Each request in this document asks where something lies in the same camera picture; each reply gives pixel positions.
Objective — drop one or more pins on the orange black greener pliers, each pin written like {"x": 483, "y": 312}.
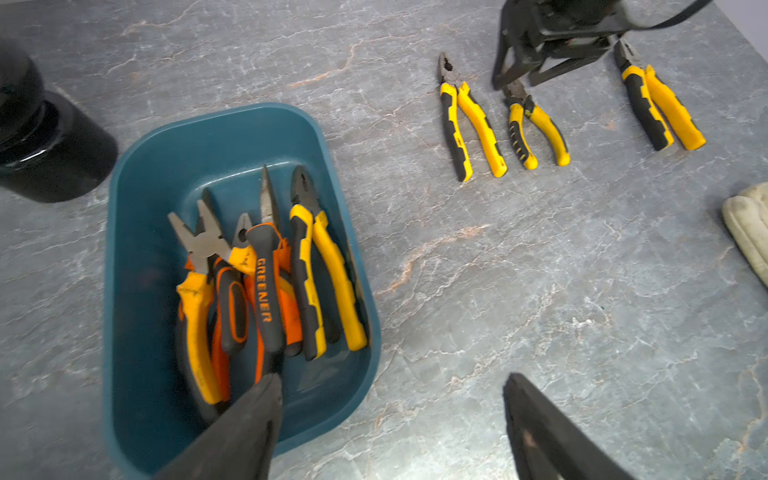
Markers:
{"x": 279, "y": 332}

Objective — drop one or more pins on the yellow black combination pliers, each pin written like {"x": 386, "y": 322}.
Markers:
{"x": 323, "y": 289}

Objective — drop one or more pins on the orange black long-nose pliers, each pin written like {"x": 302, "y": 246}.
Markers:
{"x": 226, "y": 324}

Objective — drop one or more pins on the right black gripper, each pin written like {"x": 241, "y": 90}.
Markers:
{"x": 548, "y": 39}

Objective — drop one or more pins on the green plant in black vase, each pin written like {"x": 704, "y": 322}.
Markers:
{"x": 50, "y": 150}

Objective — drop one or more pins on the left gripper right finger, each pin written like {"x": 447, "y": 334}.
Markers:
{"x": 545, "y": 443}

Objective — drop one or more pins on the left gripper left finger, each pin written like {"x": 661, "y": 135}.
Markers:
{"x": 240, "y": 444}

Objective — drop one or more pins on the beige work glove red cuff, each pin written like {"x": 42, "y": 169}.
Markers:
{"x": 745, "y": 216}

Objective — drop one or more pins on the teal plastic storage box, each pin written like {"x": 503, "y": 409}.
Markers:
{"x": 147, "y": 414}

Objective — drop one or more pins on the yellow grey open-jaw pliers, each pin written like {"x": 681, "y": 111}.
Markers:
{"x": 196, "y": 295}

